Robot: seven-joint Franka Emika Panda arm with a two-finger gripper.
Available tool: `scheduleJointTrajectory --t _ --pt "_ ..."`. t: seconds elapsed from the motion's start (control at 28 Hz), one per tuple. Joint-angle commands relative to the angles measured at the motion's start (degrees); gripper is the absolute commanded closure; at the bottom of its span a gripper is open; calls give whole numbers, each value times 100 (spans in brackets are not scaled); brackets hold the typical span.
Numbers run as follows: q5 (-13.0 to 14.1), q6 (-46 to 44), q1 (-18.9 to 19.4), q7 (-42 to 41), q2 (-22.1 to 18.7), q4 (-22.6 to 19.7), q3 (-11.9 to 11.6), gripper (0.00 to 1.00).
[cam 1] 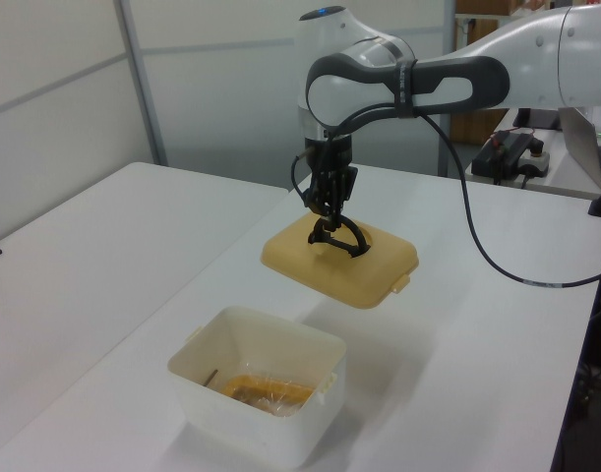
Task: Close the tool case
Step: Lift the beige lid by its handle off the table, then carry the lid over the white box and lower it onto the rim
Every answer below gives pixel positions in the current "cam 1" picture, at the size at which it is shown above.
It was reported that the black lid handle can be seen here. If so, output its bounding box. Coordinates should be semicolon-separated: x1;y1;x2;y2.
307;215;372;260

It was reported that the black stand foot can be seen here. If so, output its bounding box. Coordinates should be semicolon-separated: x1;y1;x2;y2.
512;106;562;132

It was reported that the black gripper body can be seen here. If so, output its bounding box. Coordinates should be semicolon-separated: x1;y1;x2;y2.
303;137;354;173

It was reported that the grey open laptop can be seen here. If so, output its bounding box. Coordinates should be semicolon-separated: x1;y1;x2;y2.
557;104;601;186

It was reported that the tan plastic case lid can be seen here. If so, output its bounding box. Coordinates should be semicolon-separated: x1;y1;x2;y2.
259;215;420;311

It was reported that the white plastic tool case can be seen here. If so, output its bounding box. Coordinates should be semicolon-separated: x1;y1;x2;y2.
166;305;348;471

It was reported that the grey emergency stop box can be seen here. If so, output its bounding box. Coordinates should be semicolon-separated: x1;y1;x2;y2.
518;139;552;179

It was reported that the black power supply box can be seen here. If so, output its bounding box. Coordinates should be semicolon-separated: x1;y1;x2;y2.
471;131;533;184

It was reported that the grey partition post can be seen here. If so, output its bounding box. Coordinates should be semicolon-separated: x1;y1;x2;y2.
435;0;458;179
116;0;169;167

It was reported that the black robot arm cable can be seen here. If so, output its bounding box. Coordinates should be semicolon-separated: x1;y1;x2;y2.
290;110;601;289

